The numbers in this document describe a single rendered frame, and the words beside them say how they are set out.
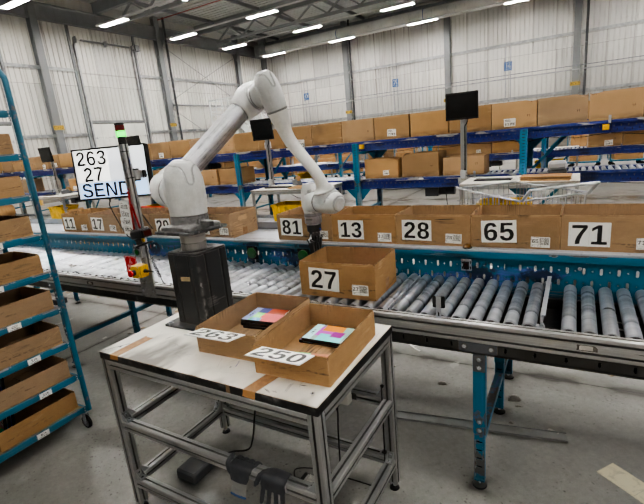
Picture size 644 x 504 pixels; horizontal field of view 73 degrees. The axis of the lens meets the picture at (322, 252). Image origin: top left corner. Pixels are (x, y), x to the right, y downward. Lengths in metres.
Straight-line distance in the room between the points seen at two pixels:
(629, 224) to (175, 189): 1.88
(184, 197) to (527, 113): 5.53
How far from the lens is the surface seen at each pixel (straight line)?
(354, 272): 1.99
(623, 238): 2.27
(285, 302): 1.89
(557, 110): 6.72
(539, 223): 2.25
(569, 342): 1.77
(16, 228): 2.63
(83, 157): 2.99
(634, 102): 6.74
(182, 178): 1.84
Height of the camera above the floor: 1.48
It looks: 14 degrees down
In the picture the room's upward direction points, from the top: 5 degrees counter-clockwise
